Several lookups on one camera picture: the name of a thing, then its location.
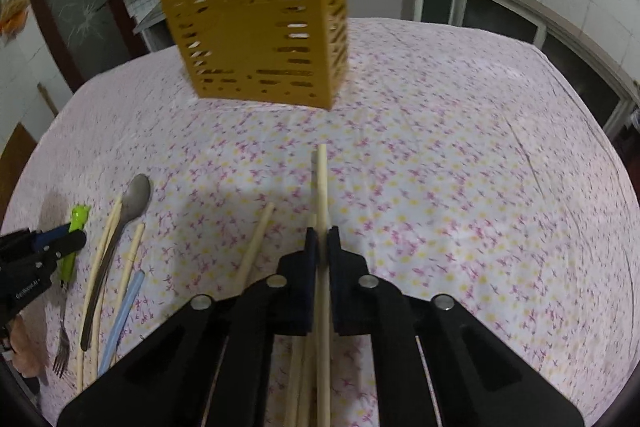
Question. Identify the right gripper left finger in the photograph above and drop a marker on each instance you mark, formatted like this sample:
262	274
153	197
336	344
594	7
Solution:
209	363

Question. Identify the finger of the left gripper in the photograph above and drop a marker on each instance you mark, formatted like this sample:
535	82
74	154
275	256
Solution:
55	251
25	239

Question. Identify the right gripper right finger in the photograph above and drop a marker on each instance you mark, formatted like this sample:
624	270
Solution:
434	363

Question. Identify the kitchen counter with sink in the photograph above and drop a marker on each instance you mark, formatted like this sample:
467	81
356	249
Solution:
154	30

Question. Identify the person's left hand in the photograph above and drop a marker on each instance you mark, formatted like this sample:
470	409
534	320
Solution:
29	359

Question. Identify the floral pink tablecloth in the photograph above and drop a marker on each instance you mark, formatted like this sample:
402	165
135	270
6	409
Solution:
459	162

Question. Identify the yellow perforated utensil holder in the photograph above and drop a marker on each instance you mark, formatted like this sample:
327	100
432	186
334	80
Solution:
278	51

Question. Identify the green handled fork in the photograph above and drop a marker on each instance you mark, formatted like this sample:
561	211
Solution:
78	220

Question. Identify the light blue handled utensil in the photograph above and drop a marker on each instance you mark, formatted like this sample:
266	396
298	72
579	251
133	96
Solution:
120	321

